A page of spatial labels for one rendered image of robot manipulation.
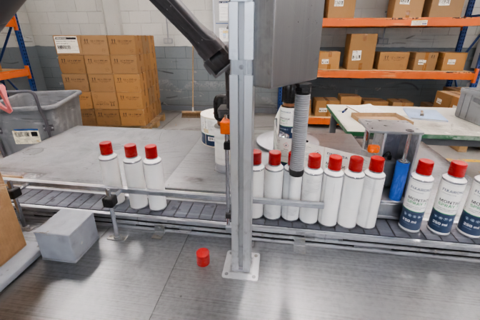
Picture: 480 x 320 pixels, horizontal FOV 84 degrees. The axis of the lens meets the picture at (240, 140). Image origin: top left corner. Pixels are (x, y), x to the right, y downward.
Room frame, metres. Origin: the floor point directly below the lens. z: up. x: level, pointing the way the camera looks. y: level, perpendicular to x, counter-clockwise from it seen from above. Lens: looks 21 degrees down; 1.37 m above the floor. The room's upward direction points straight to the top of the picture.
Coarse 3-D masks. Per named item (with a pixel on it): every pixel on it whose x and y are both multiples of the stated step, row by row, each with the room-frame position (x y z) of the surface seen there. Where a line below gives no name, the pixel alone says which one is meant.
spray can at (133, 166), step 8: (128, 144) 0.71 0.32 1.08; (128, 152) 0.69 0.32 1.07; (136, 152) 0.71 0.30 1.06; (128, 160) 0.69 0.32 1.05; (136, 160) 0.70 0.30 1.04; (128, 168) 0.68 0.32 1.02; (136, 168) 0.69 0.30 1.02; (128, 176) 0.69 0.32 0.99; (136, 176) 0.69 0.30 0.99; (128, 184) 0.69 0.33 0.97; (136, 184) 0.69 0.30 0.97; (144, 184) 0.71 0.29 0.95; (136, 200) 0.69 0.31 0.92; (144, 200) 0.70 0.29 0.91; (136, 208) 0.68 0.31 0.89
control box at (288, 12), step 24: (264, 0) 0.49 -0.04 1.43; (288, 0) 0.50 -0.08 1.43; (312, 0) 0.56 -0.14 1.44; (264, 24) 0.49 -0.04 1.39; (288, 24) 0.51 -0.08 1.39; (312, 24) 0.57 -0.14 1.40; (264, 48) 0.49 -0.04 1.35; (288, 48) 0.51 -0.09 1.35; (312, 48) 0.58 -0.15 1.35; (264, 72) 0.49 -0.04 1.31; (288, 72) 0.51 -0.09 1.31; (312, 72) 0.58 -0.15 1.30
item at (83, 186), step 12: (12, 180) 0.72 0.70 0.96; (24, 180) 0.72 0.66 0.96; (36, 180) 0.72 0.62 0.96; (132, 192) 0.67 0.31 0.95; (144, 192) 0.66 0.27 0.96; (156, 192) 0.66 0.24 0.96; (168, 192) 0.65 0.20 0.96; (180, 192) 0.65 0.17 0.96; (192, 192) 0.65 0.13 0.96; (276, 204) 0.61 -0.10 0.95; (288, 204) 0.61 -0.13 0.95; (300, 204) 0.60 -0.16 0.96; (312, 204) 0.60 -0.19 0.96
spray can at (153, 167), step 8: (152, 144) 0.71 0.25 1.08; (152, 152) 0.69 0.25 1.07; (144, 160) 0.69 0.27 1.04; (152, 160) 0.69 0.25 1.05; (160, 160) 0.70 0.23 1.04; (144, 168) 0.69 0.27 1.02; (152, 168) 0.68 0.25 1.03; (160, 168) 0.69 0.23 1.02; (152, 176) 0.68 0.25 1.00; (160, 176) 0.69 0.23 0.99; (152, 184) 0.68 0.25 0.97; (160, 184) 0.69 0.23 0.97; (152, 200) 0.68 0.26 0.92; (160, 200) 0.68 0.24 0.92; (152, 208) 0.68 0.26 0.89; (160, 208) 0.68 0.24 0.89
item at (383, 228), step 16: (32, 192) 0.78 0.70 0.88; (48, 192) 0.78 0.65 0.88; (64, 192) 0.78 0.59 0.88; (80, 192) 0.78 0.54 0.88; (80, 208) 0.70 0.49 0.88; (96, 208) 0.70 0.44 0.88; (128, 208) 0.70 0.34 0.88; (144, 208) 0.70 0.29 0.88; (176, 208) 0.70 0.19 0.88; (192, 208) 0.70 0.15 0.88; (208, 208) 0.70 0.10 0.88; (224, 208) 0.70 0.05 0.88; (256, 224) 0.62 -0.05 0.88; (272, 224) 0.62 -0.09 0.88; (288, 224) 0.62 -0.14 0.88; (304, 224) 0.62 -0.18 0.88; (336, 224) 0.62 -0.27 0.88; (384, 224) 0.62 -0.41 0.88; (432, 240) 0.56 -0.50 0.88; (448, 240) 0.56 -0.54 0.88; (464, 240) 0.56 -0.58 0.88
